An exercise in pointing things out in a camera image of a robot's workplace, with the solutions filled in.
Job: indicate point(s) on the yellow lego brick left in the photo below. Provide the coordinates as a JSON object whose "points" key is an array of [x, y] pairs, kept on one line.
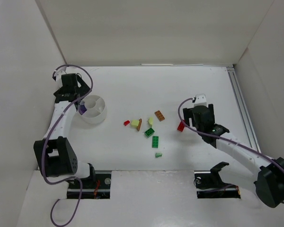
{"points": [[135, 123]]}

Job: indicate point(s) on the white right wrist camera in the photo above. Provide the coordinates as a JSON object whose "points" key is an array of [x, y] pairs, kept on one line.
{"points": [[200, 100]]}

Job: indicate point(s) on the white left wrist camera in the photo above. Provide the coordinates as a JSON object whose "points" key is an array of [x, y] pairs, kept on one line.
{"points": [[57, 76]]}

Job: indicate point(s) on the brown curved lego piece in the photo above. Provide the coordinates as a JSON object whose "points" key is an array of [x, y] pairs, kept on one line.
{"points": [[139, 124]]}

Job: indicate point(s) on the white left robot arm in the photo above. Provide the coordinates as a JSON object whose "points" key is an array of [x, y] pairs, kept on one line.
{"points": [[54, 153]]}

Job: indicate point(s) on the green square lego brick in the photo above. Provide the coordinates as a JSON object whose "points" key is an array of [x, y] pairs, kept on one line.
{"points": [[149, 132]]}

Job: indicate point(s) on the yellow lego piece right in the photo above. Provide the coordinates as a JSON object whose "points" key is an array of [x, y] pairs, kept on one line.
{"points": [[150, 121]]}

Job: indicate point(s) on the white round divided container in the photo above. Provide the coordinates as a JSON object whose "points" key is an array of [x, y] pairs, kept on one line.
{"points": [[96, 109]]}

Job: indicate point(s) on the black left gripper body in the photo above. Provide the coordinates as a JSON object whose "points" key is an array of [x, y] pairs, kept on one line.
{"points": [[67, 95]]}

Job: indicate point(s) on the orange flat lego brick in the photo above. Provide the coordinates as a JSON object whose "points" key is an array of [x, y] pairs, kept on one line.
{"points": [[159, 115]]}

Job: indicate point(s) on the green long lego brick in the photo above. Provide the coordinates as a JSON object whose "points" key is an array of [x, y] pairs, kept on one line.
{"points": [[155, 142]]}

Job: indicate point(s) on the red lego brick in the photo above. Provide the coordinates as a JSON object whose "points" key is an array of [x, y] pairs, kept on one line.
{"points": [[181, 126]]}

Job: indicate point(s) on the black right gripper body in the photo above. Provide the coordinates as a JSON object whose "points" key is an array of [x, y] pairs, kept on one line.
{"points": [[188, 114]]}

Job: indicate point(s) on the aluminium rail right side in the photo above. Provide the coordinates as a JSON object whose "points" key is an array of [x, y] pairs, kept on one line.
{"points": [[243, 108]]}

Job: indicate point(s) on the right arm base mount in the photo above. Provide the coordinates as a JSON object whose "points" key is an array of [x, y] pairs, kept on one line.
{"points": [[209, 184]]}

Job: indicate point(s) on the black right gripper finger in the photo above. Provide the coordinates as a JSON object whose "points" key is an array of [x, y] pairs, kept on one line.
{"points": [[188, 116], [210, 106]]}

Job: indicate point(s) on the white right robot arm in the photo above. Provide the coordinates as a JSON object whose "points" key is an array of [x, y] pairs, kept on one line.
{"points": [[267, 173]]}

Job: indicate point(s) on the purple arched lego piece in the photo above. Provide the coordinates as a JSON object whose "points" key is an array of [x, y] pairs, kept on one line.
{"points": [[82, 109]]}

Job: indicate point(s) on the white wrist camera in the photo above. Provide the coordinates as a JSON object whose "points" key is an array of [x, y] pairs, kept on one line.
{"points": [[57, 76], [200, 100]]}

